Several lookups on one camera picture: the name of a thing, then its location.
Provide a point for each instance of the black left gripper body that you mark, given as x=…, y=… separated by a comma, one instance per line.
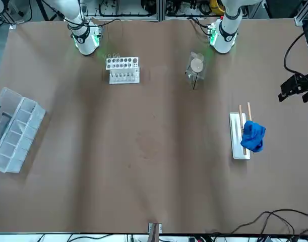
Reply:
x=306, y=83

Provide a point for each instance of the blue rag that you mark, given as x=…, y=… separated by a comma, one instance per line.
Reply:
x=253, y=136

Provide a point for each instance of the clear plastic compartment box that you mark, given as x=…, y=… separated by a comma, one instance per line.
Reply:
x=20, y=131

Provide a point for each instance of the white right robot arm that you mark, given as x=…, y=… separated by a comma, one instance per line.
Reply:
x=85, y=40

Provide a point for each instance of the white test tube rack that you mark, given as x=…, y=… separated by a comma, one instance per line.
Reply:
x=123, y=75

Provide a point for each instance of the clear container with wooden lid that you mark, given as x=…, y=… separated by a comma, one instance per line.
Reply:
x=196, y=66

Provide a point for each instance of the aluminium frame post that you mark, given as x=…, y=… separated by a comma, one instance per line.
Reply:
x=301, y=15

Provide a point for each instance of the aluminium frame rail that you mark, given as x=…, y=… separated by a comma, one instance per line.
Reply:
x=153, y=15

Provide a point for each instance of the small metal table bracket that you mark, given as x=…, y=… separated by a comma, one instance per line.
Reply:
x=155, y=227

